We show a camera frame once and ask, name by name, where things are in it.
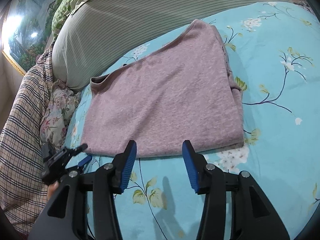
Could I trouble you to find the mauve knit shirt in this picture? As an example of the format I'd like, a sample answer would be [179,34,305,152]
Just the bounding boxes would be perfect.
[81,20,244,158]

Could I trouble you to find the person's left hand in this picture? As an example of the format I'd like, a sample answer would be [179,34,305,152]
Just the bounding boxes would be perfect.
[47,181,60,200]

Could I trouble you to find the pink floral pillow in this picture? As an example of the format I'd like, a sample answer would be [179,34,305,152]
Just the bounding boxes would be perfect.
[40,80,80,150]

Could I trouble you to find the plaid checked blanket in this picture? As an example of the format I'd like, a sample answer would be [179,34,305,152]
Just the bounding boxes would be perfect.
[1,46,53,235]

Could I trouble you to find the green striped bolster pillow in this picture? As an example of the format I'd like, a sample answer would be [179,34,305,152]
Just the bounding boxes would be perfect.
[52,0,290,90]

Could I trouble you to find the gold framed landscape painting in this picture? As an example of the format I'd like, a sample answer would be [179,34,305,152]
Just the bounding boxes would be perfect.
[1,0,62,75]

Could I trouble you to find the light green floral pillow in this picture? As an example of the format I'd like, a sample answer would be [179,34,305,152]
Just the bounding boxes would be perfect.
[51,0,131,40]

